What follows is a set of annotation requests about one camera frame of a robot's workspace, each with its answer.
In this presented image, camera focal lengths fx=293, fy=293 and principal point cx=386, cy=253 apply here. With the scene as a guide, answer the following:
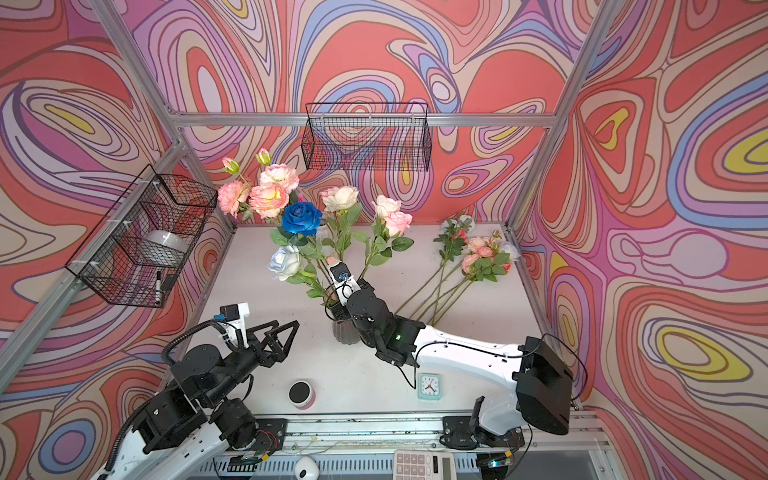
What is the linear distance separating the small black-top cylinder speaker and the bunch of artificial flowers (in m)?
0.41

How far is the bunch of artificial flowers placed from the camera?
986 millimetres

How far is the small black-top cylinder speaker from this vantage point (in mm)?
754
